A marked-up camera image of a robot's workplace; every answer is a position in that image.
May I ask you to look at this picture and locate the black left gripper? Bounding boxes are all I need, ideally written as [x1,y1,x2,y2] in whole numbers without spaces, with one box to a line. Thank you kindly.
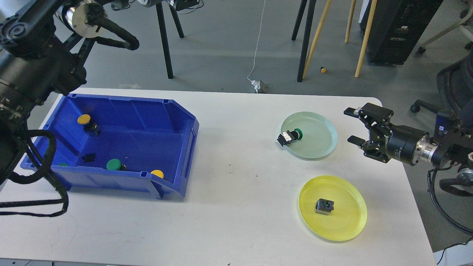
[137,0,202,11]

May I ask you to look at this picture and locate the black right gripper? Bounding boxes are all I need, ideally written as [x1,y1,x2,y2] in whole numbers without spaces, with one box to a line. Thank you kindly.
[344,103,429,166]

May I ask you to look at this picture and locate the green push button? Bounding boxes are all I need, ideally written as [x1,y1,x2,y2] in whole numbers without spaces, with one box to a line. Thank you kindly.
[277,128,303,146]

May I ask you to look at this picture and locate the yellow push button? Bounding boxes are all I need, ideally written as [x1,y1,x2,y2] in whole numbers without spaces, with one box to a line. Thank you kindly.
[315,198,334,215]

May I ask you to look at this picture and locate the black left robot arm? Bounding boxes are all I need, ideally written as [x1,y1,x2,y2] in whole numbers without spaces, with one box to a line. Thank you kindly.
[1,0,199,217]

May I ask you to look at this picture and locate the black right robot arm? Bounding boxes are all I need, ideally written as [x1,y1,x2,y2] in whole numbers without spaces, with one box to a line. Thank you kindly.
[344,100,472,236]

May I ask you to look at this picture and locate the light green plate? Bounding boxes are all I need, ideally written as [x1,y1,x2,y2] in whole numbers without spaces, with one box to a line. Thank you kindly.
[280,111,338,160]

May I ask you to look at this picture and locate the yellow plate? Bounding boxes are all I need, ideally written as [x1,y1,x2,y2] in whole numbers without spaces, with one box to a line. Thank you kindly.
[298,175,368,241]

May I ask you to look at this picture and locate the yellow button back left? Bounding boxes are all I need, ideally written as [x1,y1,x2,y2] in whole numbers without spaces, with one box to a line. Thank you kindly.
[76,113,101,136]

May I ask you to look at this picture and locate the yellow button front edge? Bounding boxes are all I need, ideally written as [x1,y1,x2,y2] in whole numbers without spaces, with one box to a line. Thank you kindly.
[150,169,168,180]

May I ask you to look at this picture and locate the green button front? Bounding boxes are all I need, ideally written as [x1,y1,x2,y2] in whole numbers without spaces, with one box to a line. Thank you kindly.
[105,158,127,171]

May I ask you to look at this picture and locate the black tripod left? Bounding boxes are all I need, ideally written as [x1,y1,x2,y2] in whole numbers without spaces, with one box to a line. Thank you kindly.
[156,3,184,79]

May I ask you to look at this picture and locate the black tripod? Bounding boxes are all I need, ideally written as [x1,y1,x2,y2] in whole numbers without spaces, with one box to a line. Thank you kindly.
[291,0,317,82]
[156,3,184,79]

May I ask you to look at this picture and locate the white power adapter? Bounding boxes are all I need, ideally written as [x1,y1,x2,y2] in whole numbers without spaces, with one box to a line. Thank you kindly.
[250,80,270,94]

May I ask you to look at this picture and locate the black computer tower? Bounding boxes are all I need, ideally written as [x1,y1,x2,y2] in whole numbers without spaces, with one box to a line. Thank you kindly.
[366,0,442,65]

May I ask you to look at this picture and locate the black office chair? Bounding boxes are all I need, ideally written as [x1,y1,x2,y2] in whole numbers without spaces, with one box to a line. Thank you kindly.
[409,52,473,119]

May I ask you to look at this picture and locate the wooden easel legs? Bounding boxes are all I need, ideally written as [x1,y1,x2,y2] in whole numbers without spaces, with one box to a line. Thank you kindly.
[302,0,377,79]

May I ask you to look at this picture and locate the black tripod right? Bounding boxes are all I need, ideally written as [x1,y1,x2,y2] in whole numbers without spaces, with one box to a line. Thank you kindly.
[291,0,317,82]

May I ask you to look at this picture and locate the blue plastic storage bin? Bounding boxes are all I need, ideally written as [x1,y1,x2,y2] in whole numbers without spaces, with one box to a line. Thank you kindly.
[43,94,199,200]

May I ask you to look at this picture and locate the small black part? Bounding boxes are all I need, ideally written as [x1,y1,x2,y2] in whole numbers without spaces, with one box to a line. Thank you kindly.
[82,153,96,163]

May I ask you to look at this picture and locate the black floor cables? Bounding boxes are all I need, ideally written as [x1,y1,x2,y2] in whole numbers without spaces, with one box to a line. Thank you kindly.
[109,0,204,15]

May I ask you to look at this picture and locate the white cable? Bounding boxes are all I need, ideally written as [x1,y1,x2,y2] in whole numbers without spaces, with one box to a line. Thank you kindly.
[246,0,266,82]

